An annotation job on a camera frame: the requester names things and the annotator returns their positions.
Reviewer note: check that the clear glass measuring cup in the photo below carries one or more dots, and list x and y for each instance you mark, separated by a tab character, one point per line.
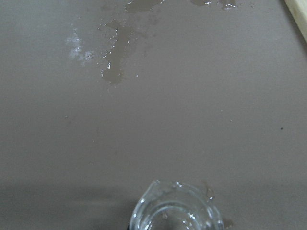
175	205

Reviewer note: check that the bamboo cutting board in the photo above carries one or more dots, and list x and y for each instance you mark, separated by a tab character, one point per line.
298	9

